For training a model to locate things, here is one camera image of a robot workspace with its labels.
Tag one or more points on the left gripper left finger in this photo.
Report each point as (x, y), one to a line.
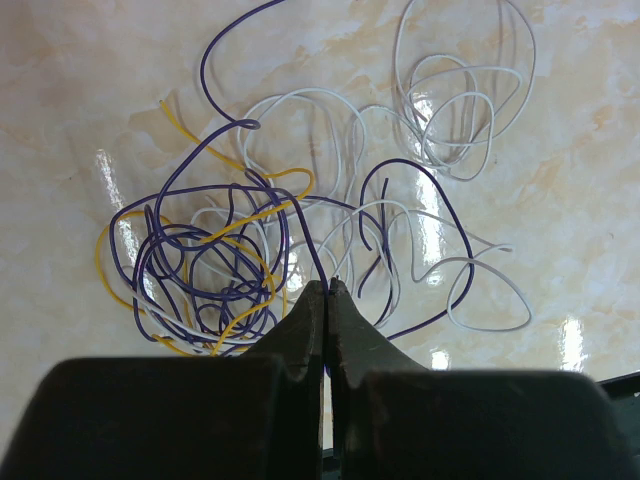
(254, 416)

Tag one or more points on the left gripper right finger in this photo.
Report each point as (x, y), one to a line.
(395, 419)

